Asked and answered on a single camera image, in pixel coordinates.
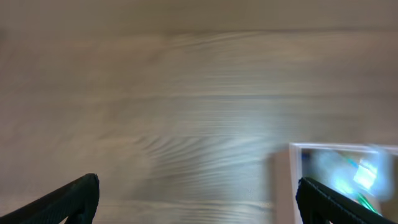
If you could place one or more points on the red green toothpaste tube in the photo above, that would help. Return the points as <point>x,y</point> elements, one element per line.
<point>365,177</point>

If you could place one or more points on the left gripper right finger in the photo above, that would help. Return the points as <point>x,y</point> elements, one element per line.
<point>319,204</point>

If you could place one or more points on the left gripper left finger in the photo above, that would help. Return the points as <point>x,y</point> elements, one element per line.
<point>75,202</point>

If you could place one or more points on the white cardboard box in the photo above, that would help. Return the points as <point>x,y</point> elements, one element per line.
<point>294,163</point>

